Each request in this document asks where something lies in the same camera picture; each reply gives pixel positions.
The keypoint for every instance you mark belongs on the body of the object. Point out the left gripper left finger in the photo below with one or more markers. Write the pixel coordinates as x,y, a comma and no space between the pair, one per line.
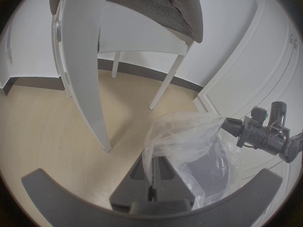
125,193

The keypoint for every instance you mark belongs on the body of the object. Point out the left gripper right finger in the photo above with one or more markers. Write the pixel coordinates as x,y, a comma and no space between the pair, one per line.
177,190

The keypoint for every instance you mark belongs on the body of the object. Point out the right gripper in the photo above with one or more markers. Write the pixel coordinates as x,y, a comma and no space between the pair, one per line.
256,135

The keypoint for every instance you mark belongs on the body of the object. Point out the clear plastic bag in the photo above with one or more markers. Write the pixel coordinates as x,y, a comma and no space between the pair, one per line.
180,131

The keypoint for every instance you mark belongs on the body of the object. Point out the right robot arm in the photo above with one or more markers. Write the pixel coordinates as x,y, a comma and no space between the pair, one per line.
278,107

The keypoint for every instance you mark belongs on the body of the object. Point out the white trash bin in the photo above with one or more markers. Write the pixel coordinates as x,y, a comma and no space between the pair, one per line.
208,174

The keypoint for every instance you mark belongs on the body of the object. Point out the grey padded white chair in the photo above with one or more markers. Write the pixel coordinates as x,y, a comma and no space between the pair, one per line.
80,55

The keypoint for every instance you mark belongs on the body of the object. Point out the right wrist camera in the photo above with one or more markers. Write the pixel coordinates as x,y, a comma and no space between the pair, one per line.
259,115

